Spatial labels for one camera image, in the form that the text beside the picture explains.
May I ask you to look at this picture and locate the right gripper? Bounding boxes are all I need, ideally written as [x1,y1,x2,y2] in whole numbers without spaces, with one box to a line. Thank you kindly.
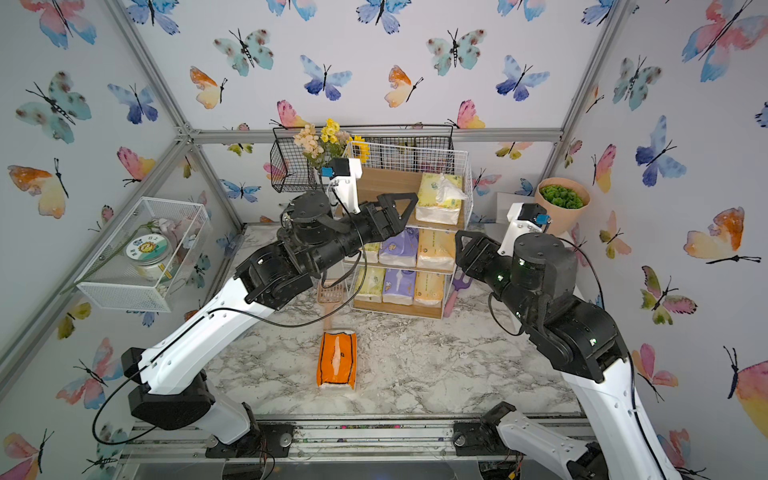
[462,230,550,340]

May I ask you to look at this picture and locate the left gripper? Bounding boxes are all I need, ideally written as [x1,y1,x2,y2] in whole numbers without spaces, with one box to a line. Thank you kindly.
[300,191,408,279]

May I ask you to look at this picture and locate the green tissue pack shelf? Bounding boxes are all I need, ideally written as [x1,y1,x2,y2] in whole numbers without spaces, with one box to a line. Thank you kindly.
[362,242,381,264]
[353,266,386,303]

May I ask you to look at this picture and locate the purple tissue pack shelf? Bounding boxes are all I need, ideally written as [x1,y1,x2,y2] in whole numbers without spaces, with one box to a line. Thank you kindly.
[379,227,419,267]
[382,269,416,306]

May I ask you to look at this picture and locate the green tissue pack with tissue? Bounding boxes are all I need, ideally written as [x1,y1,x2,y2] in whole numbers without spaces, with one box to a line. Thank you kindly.
[415,173,469,225]

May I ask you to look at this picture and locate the orange tissue pack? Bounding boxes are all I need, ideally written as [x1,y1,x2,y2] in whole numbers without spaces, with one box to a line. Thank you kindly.
[316,330,357,390]

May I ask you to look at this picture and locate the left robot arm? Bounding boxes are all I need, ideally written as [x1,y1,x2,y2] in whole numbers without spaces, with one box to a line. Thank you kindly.
[121,190,418,445]

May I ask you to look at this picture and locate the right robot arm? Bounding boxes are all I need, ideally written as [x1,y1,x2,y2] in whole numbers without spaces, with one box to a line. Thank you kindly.
[455,231,682,479]

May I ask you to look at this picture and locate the yellow tissue pack middle shelf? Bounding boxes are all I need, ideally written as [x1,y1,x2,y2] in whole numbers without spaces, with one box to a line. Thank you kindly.
[417,229,456,271]

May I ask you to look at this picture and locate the yellow tissue pack shelf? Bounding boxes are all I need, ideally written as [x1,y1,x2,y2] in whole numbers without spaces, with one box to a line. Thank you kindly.
[417,229,456,271]
[413,271,445,307]

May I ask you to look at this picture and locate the yellow tissue pack bottom shelf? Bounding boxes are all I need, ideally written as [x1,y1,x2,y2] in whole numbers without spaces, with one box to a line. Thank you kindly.
[413,271,445,307]

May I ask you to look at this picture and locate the purple tissue pack bottom shelf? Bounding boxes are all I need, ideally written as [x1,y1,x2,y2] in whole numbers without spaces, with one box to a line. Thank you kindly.
[382,269,416,306]

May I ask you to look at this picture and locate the green tissue pack bottom shelf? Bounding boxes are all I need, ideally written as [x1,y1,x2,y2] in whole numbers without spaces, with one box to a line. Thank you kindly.
[353,266,386,303]

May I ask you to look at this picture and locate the artificial flowers in white pot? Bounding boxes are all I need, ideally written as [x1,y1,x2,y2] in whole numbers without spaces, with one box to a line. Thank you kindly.
[293,119,371,170]

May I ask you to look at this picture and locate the pink pot with green plant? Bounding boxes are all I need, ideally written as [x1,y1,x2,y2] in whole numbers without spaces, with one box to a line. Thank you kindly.
[534,178,591,235]

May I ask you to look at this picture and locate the glass jar with green lid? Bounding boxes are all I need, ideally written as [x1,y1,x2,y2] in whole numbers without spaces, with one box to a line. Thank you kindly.
[124,233,174,282]

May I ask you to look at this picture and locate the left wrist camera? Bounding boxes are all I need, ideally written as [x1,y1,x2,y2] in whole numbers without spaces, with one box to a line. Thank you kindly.
[320,157,363,214]

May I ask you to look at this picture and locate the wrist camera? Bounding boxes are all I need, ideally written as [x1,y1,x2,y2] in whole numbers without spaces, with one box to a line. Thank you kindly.
[320,157,363,214]
[498,203,550,256]

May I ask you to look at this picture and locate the white wire three-tier shelf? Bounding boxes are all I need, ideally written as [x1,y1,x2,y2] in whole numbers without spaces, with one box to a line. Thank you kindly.
[337,140,473,319]

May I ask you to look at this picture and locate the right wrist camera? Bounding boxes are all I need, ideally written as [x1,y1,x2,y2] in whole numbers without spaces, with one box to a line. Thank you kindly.
[498,203,550,256]

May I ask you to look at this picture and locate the black wire wall basket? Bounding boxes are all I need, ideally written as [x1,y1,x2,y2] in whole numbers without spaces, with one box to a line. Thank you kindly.
[269,122,463,193]

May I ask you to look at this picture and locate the aluminium front rail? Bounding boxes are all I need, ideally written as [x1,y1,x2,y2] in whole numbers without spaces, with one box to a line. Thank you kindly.
[119,416,601,466]

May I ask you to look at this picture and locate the white mesh wall basket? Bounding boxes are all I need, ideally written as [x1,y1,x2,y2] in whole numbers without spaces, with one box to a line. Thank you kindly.
[74,197,211,313]

